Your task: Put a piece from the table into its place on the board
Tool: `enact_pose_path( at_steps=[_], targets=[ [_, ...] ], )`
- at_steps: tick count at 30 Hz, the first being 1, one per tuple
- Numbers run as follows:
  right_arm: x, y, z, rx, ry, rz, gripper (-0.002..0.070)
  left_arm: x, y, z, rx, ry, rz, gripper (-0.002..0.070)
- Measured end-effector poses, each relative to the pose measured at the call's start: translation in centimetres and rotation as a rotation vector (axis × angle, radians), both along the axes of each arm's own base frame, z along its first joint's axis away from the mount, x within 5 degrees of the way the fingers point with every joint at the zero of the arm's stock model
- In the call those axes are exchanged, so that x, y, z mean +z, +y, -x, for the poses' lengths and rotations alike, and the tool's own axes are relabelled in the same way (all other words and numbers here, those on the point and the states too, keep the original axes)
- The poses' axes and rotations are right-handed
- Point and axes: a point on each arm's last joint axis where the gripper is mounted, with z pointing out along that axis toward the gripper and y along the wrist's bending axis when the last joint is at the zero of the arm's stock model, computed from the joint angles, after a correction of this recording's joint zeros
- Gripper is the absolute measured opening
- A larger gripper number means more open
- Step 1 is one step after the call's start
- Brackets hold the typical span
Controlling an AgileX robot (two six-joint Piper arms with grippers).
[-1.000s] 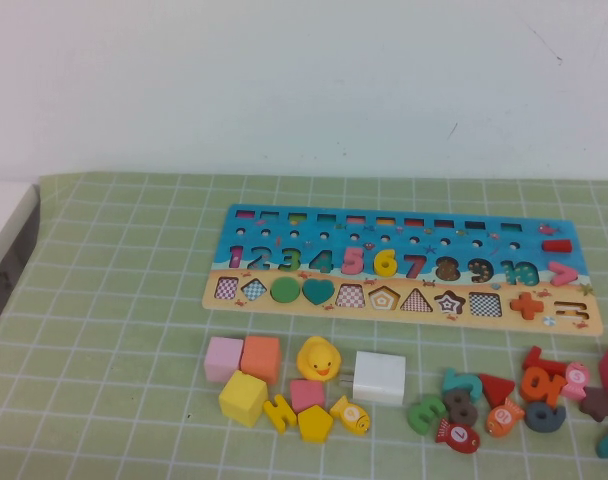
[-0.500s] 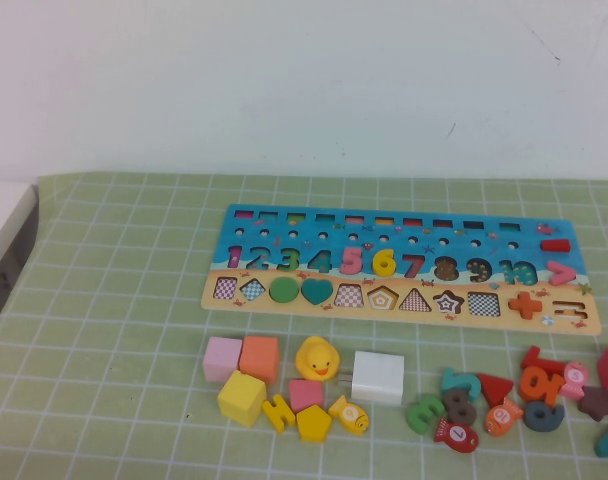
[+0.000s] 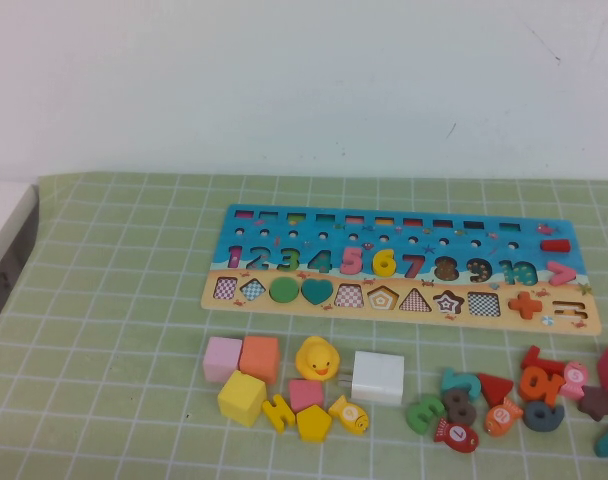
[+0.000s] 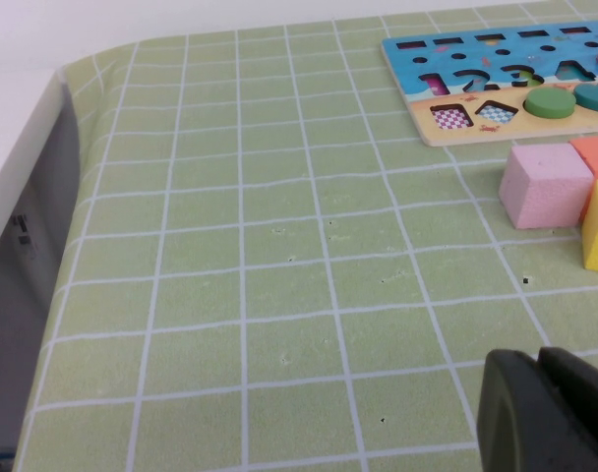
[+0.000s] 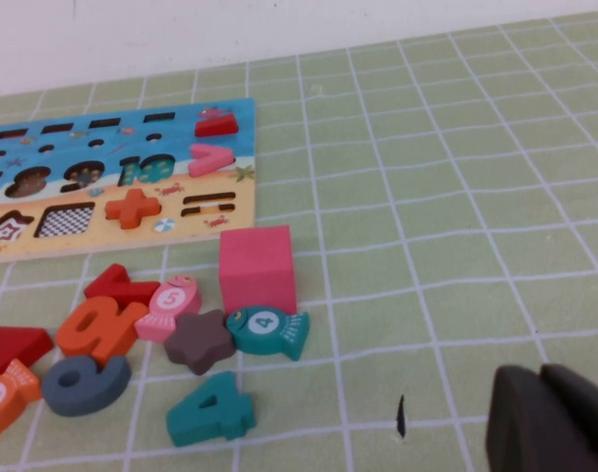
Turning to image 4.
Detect blue wooden number puzzle board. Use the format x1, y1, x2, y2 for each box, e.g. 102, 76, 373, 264
381, 19, 598, 148

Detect white side cabinet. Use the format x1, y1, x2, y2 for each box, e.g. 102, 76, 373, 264
0, 68, 82, 458

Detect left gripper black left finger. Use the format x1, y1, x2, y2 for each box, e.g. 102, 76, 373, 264
477, 348, 598, 472

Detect orange foam cube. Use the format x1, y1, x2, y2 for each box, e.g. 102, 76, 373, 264
568, 133, 598, 222

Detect pink wooden cube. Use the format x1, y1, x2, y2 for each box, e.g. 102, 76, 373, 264
498, 142, 595, 231

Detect green circle puzzle piece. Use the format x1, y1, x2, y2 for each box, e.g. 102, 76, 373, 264
523, 87, 578, 121

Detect green checkered tablecloth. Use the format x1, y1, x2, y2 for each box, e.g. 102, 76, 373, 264
11, 0, 598, 472

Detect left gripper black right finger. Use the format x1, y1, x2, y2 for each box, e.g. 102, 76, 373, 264
538, 346, 598, 443

